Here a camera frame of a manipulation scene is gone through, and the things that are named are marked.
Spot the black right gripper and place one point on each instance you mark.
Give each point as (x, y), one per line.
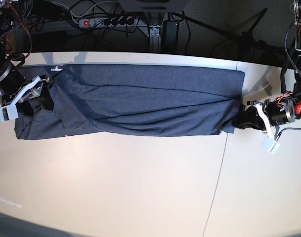
(11, 80)

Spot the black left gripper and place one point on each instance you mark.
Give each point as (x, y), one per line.
(277, 115)

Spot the aluminium frame post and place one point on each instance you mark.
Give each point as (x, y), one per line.
(154, 24)

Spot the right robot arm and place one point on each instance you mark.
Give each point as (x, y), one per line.
(9, 22)

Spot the blue grey T-shirt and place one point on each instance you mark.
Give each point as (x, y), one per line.
(142, 100)

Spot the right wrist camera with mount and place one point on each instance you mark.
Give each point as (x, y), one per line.
(19, 102)

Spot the black power adapter brick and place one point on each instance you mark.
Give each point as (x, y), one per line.
(169, 37)

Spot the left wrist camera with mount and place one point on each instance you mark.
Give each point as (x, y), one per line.
(260, 120)

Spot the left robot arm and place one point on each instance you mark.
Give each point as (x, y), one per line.
(293, 55)

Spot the white power strip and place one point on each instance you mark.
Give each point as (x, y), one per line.
(108, 22)

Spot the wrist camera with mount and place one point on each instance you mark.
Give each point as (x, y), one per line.
(19, 102)
(260, 120)

